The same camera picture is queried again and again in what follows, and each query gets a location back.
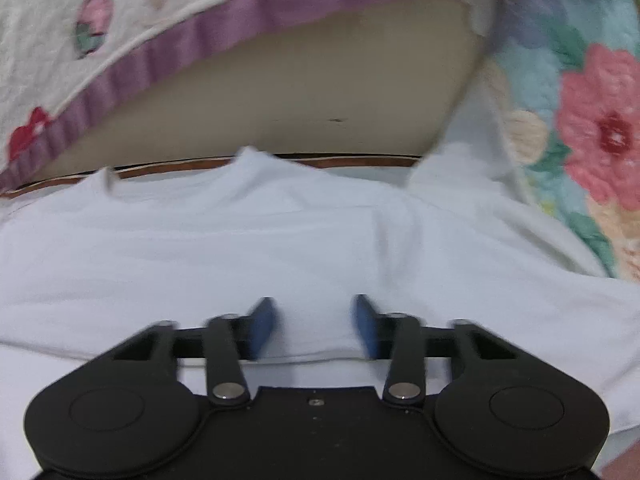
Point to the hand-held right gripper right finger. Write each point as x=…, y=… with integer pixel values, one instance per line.
x=365, y=327

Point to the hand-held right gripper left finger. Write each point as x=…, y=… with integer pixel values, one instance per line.
x=262, y=327

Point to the white t-shirt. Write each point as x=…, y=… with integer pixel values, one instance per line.
x=250, y=240

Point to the beige bed base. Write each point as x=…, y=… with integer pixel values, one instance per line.
x=300, y=85

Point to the floral quilt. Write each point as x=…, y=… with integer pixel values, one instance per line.
x=600, y=125

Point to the quilted bedspread with purple ruffle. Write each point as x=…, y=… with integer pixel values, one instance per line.
x=50, y=35

